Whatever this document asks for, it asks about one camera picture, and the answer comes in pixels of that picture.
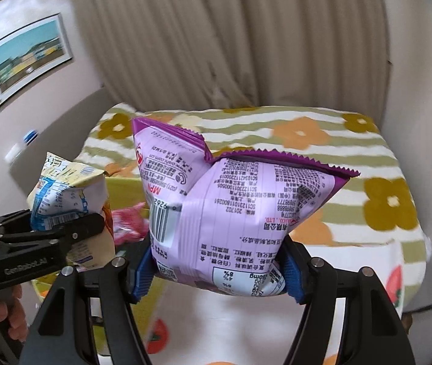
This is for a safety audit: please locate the beige curtain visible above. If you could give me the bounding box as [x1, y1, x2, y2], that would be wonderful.
[67, 0, 389, 112]

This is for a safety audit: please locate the person's left hand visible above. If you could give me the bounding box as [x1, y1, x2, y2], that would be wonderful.
[0, 284, 29, 346]

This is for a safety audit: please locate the pale yellow blue snack packet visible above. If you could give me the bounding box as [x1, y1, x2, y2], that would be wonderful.
[26, 151, 117, 271]

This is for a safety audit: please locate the blue white wall fixture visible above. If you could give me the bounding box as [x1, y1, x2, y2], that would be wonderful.
[4, 129, 38, 165]

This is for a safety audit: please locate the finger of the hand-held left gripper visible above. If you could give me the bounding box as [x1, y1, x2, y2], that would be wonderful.
[0, 209, 34, 232]
[0, 212, 104, 253]

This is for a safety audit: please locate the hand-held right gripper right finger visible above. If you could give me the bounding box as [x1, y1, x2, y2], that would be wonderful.
[276, 236, 419, 365]

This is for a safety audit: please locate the green cardboard box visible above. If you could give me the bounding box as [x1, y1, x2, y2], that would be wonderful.
[31, 175, 407, 365]

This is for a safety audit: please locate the pink snack packet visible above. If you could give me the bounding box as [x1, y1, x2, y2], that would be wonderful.
[110, 202, 149, 245]

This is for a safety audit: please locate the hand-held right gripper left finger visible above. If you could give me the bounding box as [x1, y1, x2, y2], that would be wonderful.
[19, 236, 160, 365]

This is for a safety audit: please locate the purple snack packet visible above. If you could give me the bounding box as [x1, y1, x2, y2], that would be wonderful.
[131, 117, 361, 298]

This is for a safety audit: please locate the floral striped blanket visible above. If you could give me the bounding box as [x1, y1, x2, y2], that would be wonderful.
[74, 102, 430, 265]

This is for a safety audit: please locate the framed wall picture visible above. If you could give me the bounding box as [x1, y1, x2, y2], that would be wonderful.
[0, 12, 74, 109]

